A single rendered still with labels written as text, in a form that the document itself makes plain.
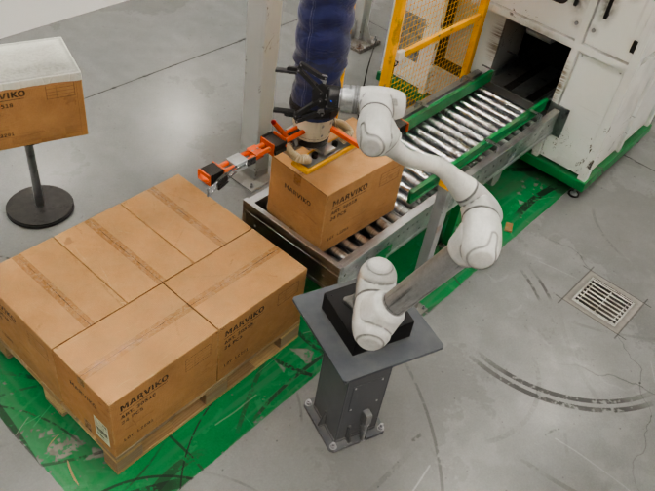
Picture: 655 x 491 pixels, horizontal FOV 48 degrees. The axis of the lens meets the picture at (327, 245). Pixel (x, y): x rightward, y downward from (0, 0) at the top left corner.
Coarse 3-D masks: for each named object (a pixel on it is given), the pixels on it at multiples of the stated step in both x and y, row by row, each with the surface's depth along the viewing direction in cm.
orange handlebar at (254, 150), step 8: (296, 128) 329; (288, 136) 323; (296, 136) 325; (344, 136) 329; (264, 144) 317; (352, 144) 328; (248, 152) 311; (256, 152) 311; (264, 152) 313; (232, 168) 302; (200, 176) 295
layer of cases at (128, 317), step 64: (192, 192) 401; (64, 256) 354; (128, 256) 359; (192, 256) 365; (256, 256) 370; (0, 320) 348; (64, 320) 326; (128, 320) 331; (192, 320) 335; (256, 320) 357; (64, 384) 325; (128, 384) 306; (192, 384) 342
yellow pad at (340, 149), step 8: (336, 144) 340; (344, 144) 344; (312, 152) 332; (336, 152) 339; (344, 152) 341; (312, 160) 332; (320, 160) 332; (328, 160) 335; (296, 168) 329; (304, 168) 328; (312, 168) 328
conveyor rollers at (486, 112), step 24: (480, 96) 515; (432, 120) 484; (456, 120) 492; (480, 120) 491; (504, 120) 499; (408, 144) 459; (432, 144) 469; (456, 144) 467; (408, 168) 442; (432, 192) 427; (384, 216) 409; (360, 240) 390
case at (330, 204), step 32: (288, 160) 365; (352, 160) 372; (384, 160) 375; (288, 192) 371; (320, 192) 352; (352, 192) 364; (384, 192) 390; (288, 224) 383; (320, 224) 363; (352, 224) 384
